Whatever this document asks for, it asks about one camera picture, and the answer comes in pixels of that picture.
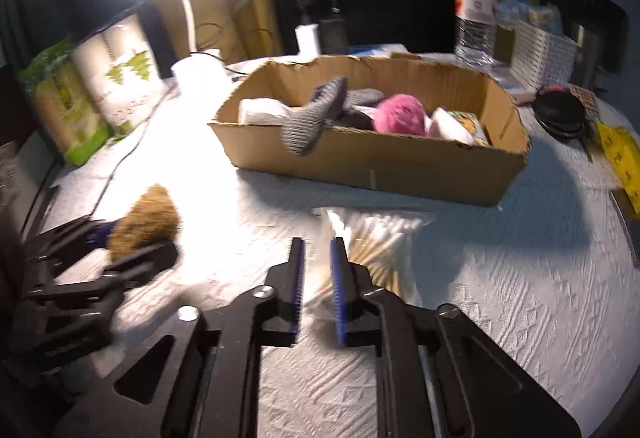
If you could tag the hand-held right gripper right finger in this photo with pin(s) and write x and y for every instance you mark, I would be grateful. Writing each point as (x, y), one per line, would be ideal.
(339, 288)

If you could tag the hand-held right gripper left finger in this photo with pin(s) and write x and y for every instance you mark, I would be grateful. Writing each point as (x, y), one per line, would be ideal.
(299, 278)

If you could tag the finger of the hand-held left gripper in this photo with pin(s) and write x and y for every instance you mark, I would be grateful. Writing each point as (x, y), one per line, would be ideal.
(75, 235)
(145, 258)

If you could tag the brown fuzzy plush ball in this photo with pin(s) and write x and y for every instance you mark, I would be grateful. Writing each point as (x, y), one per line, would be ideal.
(150, 218)

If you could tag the clear bag of cotton swabs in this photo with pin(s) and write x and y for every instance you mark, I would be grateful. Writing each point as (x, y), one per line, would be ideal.
(385, 248)

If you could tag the cardboard box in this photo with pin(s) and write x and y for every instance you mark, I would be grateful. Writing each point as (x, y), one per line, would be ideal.
(375, 168)

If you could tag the grey knit sock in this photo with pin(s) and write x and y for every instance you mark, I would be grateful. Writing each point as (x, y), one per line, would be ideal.
(365, 98)
(305, 128)

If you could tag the white towel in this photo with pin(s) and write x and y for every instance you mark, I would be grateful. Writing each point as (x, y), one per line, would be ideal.
(260, 110)

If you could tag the pink pompom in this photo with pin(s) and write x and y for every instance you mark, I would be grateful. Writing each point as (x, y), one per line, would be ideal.
(400, 115)

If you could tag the white fluffy cloth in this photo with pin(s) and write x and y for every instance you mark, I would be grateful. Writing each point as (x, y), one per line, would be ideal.
(447, 125)

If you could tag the cartoon print tissue packet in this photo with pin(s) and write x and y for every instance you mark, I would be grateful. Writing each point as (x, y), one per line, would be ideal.
(477, 130)

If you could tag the green packet of paper cups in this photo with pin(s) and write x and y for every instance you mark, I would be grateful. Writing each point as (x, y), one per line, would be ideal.
(65, 118)

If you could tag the white packet of paper cups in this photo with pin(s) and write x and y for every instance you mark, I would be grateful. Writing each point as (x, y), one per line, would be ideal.
(120, 78)

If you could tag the white charger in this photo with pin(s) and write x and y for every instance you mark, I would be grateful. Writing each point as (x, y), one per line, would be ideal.
(306, 40)

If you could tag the blue white tissue box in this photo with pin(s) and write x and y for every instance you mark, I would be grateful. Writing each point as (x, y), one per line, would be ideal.
(375, 50)

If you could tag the black power adapter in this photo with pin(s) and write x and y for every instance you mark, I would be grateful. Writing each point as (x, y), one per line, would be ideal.
(332, 35)

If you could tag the white flat box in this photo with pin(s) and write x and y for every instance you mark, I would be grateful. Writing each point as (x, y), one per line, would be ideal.
(515, 88)

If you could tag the black round pouch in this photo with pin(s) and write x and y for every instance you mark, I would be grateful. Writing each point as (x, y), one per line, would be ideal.
(557, 113)

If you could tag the clear water bottle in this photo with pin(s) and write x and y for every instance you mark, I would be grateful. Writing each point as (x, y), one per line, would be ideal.
(475, 18)

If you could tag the white woven basket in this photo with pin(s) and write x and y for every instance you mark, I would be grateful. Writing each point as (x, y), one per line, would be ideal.
(542, 53)

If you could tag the blue white plastic packets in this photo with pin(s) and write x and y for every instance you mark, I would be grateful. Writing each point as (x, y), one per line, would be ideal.
(530, 13)

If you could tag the black cabinet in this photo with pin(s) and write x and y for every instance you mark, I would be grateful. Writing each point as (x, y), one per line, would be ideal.
(600, 8)

